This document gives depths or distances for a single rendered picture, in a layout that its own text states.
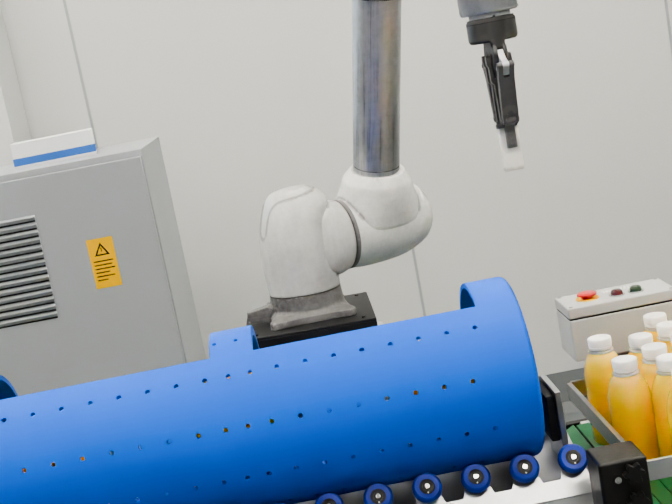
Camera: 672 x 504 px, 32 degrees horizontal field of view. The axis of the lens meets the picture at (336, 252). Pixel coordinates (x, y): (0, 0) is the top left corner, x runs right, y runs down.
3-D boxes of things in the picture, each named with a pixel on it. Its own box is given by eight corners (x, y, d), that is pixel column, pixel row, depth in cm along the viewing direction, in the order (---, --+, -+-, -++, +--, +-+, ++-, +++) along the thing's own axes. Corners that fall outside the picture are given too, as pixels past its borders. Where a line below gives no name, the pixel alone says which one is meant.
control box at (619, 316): (562, 349, 218) (553, 296, 216) (665, 328, 218) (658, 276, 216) (575, 362, 208) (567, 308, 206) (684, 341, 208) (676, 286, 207)
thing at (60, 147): (18, 167, 353) (12, 143, 352) (97, 151, 356) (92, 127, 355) (15, 170, 341) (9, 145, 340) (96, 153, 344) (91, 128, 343)
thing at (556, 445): (542, 448, 190) (530, 376, 188) (556, 446, 190) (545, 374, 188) (557, 470, 180) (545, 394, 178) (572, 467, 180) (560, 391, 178)
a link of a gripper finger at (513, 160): (516, 123, 178) (517, 123, 177) (523, 167, 179) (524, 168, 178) (497, 127, 178) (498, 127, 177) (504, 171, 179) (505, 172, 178)
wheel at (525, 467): (506, 458, 176) (506, 454, 174) (535, 453, 176) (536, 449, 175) (512, 487, 174) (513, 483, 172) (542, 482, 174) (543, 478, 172)
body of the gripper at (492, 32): (519, 9, 171) (529, 72, 172) (507, 12, 179) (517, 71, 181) (470, 19, 171) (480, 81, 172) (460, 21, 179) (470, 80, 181)
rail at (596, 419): (569, 398, 205) (566, 382, 204) (573, 398, 205) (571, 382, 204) (641, 480, 165) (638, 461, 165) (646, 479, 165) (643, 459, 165)
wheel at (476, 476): (457, 468, 176) (458, 464, 174) (487, 463, 176) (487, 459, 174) (463, 496, 174) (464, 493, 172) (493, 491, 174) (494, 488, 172)
